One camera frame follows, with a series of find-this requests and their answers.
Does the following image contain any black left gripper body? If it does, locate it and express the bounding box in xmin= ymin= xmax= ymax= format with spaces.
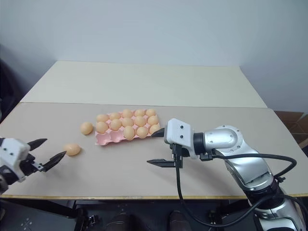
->
xmin=16 ymin=152 xmax=47 ymax=178

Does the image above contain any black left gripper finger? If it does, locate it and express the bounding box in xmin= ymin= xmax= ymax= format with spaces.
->
xmin=42 ymin=151 xmax=67 ymax=172
xmin=26 ymin=138 xmax=48 ymax=153

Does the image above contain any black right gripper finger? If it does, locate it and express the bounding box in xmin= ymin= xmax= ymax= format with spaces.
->
xmin=146 ymin=158 xmax=175 ymax=168
xmin=151 ymin=127 xmax=167 ymax=139

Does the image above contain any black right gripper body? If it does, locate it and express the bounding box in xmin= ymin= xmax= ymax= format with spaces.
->
xmin=169 ymin=142 xmax=191 ymax=169

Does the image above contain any pink plastic egg tray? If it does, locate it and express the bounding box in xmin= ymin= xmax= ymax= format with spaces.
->
xmin=95 ymin=112 xmax=162 ymax=147

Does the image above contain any dark rounded shape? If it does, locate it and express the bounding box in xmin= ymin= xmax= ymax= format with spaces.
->
xmin=109 ymin=212 xmax=136 ymax=231
xmin=167 ymin=210 xmax=193 ymax=231

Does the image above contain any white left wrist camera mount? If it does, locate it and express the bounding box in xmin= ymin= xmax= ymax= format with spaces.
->
xmin=0 ymin=137 xmax=31 ymax=183

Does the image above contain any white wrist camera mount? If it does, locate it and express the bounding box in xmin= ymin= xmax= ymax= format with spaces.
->
xmin=164 ymin=118 xmax=201 ymax=160
xmin=0 ymin=137 xmax=31 ymax=183

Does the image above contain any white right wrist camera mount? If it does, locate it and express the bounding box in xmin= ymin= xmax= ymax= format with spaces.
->
xmin=164 ymin=118 xmax=201 ymax=160

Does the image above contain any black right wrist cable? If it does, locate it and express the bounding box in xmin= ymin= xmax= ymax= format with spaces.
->
xmin=175 ymin=153 xmax=298 ymax=227

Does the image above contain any black table frame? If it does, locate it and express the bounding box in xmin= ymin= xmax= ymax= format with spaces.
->
xmin=0 ymin=193 xmax=256 ymax=231

